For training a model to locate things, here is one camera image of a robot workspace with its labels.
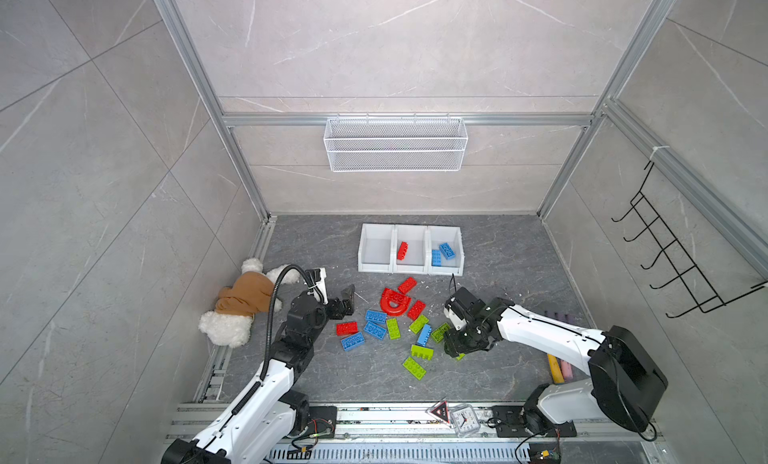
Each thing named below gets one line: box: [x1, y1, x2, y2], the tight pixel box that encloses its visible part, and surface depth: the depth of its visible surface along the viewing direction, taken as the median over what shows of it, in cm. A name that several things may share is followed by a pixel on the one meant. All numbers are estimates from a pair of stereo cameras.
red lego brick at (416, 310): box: [407, 300, 427, 321], surface depth 94 cm
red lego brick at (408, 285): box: [397, 276, 418, 295], surface depth 100 cm
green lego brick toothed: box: [411, 344, 435, 361], surface depth 85 cm
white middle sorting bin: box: [393, 224, 428, 273], surface depth 108 cm
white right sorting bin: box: [426, 225, 465, 276], surface depth 106 cm
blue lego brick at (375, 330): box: [364, 321, 387, 341], surface depth 90 cm
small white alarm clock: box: [450, 404, 480, 437], surface depth 74 cm
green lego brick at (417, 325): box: [409, 314, 430, 334], surface depth 92 cm
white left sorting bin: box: [358, 223, 395, 273], surface depth 108 cm
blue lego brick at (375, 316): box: [366, 310, 387, 324], surface depth 92 cm
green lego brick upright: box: [386, 318, 401, 340], surface depth 90 cm
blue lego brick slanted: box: [417, 324, 432, 347], surface depth 87 cm
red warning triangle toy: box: [430, 401, 450, 424], surface depth 76 cm
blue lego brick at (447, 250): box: [439, 242, 456, 260], surface depth 109 cm
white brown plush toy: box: [199, 258, 301, 348], surface depth 87 cm
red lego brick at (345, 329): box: [335, 322, 359, 336], surface depth 90 cm
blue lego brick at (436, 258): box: [431, 249, 443, 267], surface depth 109 cm
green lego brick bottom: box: [402, 357, 427, 381], surface depth 83 cm
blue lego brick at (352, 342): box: [340, 332, 365, 352], surface depth 87 cm
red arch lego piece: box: [380, 288, 411, 317], surface depth 97 cm
